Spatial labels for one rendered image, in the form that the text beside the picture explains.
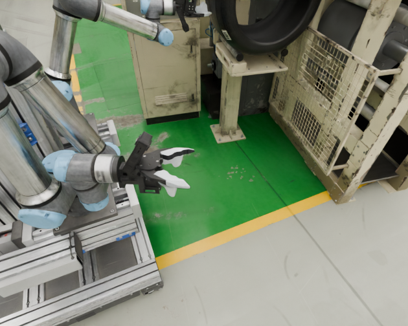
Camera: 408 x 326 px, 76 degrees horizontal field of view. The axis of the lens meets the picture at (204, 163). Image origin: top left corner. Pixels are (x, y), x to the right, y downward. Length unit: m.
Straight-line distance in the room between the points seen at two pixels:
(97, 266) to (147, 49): 1.58
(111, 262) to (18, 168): 0.88
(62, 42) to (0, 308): 1.25
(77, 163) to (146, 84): 1.73
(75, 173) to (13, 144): 0.15
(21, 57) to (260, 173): 1.76
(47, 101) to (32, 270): 0.62
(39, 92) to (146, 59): 1.59
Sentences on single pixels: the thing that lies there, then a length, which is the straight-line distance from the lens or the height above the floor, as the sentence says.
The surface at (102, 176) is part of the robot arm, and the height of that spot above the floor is 1.05.
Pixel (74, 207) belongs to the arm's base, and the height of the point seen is 0.76.
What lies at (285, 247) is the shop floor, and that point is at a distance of 1.80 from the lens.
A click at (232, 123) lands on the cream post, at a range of 2.36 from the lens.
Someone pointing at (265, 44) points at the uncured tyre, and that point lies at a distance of 1.62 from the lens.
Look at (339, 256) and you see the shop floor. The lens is 1.89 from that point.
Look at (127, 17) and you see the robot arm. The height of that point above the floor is 1.18.
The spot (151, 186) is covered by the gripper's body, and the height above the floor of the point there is 1.02.
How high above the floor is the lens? 1.54
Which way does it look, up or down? 45 degrees down
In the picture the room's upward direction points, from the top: straight up
